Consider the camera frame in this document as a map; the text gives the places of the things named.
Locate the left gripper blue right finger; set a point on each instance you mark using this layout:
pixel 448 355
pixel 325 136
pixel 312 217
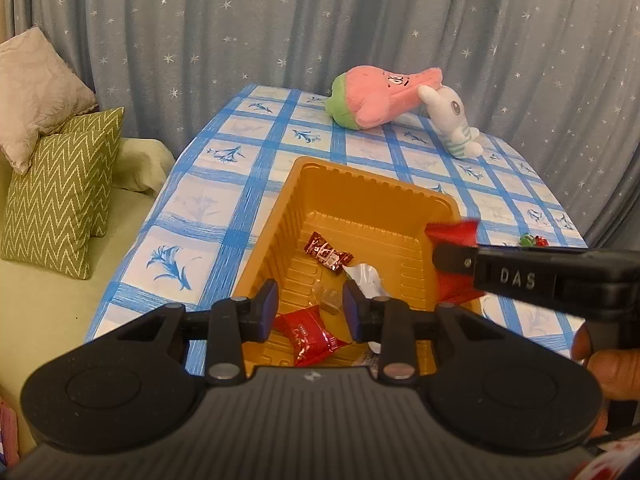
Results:
pixel 364 316

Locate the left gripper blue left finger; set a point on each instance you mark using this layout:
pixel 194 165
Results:
pixel 256 315

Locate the red square snack packet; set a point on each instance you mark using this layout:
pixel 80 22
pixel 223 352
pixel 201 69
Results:
pixel 311 341

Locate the small red foil candy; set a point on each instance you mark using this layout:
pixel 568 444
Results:
pixel 332 259

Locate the red patterned candy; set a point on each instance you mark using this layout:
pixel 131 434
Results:
pixel 540 241

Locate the green candy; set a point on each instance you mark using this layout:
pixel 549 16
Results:
pixel 527 240

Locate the long red snack bar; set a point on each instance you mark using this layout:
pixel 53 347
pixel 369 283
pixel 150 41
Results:
pixel 454 248

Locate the green white snack packet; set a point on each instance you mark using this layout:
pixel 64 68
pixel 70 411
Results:
pixel 367 279

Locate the black grey snack packet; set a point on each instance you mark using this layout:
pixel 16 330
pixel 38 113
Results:
pixel 369 358

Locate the right hand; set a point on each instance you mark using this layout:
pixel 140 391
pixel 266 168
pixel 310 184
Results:
pixel 617 371

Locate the blue checked tablecloth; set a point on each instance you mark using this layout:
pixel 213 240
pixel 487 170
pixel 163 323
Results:
pixel 271 169

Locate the orange plastic tray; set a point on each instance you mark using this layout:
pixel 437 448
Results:
pixel 379 220

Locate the light green sofa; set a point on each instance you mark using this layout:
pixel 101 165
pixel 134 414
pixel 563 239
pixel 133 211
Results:
pixel 43 313

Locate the white bunny plush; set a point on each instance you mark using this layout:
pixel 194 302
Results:
pixel 447 115

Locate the pink strawberry plush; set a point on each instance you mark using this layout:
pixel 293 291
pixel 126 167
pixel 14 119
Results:
pixel 367 96

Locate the green zigzag cushion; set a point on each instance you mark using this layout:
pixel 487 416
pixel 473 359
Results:
pixel 62 201

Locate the grey star curtain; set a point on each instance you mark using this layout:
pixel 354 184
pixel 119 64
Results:
pixel 557 79

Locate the beige cushion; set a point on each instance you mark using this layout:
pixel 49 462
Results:
pixel 39 93

